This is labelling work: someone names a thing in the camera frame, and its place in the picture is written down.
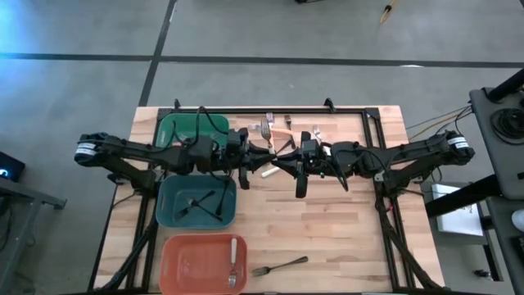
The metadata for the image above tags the orange plastic bin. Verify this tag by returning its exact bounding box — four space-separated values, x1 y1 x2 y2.
158 233 249 295

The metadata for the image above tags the black pole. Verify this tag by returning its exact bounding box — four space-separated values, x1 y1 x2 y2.
486 67 524 103

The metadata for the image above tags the black aluminium table frame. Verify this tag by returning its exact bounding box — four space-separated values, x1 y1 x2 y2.
88 107 445 294

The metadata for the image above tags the white round object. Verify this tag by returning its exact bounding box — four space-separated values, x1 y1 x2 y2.
511 208 524 233

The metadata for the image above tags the black cart crossbar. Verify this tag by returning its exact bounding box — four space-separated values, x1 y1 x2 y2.
424 174 503 218

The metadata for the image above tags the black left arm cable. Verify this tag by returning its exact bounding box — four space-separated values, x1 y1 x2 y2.
195 105 230 138

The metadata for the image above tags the grey equipment cart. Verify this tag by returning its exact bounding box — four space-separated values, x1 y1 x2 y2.
485 195 524 295
468 87 524 202

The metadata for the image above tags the grey metal bench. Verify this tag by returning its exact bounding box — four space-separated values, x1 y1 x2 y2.
0 176 67 288

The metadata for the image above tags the yellow hanging cable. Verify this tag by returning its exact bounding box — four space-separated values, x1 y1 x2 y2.
379 0 400 25

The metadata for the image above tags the black box with blue light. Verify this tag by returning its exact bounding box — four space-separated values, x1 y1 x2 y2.
0 150 26 184

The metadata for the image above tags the green plastic bin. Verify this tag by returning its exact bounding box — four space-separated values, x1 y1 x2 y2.
155 113 231 165

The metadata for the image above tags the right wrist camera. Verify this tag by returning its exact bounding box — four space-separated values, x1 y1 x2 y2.
295 161 309 199

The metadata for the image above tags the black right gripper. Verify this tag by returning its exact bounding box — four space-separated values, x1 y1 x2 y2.
273 131 328 178

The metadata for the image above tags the teal plastic bin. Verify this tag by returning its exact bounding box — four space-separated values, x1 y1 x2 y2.
155 175 238 229

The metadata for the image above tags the coiled black cable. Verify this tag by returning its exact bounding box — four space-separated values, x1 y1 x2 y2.
490 107 524 145

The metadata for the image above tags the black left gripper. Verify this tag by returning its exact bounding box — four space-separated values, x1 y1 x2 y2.
220 127 274 171

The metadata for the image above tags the white paper sheet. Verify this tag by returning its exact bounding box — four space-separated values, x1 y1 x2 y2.
431 183 485 238

